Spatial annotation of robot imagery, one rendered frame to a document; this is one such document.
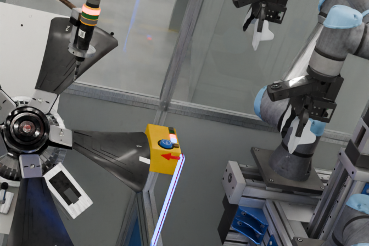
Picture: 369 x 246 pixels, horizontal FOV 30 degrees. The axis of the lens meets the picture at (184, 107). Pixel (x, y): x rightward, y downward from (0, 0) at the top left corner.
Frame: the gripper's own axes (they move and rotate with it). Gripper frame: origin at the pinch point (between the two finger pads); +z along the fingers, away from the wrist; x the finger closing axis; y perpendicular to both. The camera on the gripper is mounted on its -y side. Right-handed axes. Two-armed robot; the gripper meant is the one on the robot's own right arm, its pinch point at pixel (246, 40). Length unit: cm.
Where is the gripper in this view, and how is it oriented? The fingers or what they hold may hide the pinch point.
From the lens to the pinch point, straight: 210.1
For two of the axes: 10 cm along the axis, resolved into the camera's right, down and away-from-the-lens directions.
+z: -2.8, 8.6, 4.3
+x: -1.4, -4.8, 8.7
